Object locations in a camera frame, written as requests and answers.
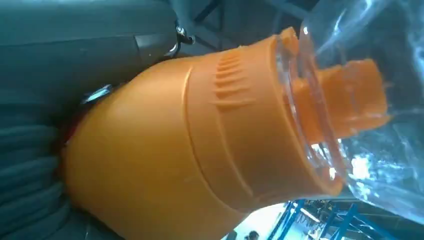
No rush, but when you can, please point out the blue metal rack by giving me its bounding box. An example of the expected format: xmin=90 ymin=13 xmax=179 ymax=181
xmin=267 ymin=198 xmax=424 ymax=240

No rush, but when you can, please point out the orange drink bottle clear cap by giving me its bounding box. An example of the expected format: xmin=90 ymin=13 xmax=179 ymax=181
xmin=61 ymin=0 xmax=424 ymax=240

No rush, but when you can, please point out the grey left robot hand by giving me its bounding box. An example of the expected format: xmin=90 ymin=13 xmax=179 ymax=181
xmin=0 ymin=0 xmax=197 ymax=127

